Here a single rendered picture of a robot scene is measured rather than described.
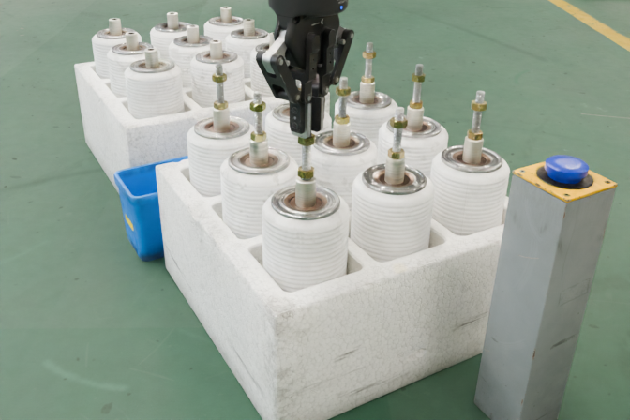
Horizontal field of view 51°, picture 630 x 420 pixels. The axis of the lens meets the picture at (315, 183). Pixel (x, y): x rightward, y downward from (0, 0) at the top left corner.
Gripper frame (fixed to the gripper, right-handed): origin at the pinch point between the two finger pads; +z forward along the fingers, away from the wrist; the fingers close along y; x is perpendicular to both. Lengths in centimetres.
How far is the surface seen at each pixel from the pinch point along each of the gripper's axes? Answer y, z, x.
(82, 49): 73, 35, 143
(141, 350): -9.2, 35.2, 20.2
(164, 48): 39, 13, 65
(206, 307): -1.8, 30.2, 14.9
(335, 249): -1.0, 13.9, -4.6
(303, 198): -1.1, 9.0, -0.3
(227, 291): -5.0, 22.5, 7.8
